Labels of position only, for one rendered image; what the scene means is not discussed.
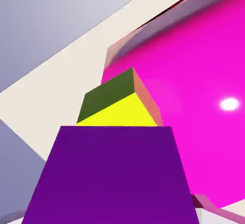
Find small purple cube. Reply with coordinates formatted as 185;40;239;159
21;126;200;224

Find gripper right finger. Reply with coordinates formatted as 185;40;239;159
190;194;245;224

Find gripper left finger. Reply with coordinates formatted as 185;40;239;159
0;209;27;224

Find large magenta box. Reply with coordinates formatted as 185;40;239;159
100;0;245;209

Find small yellow cube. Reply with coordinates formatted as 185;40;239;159
76;67;164;127

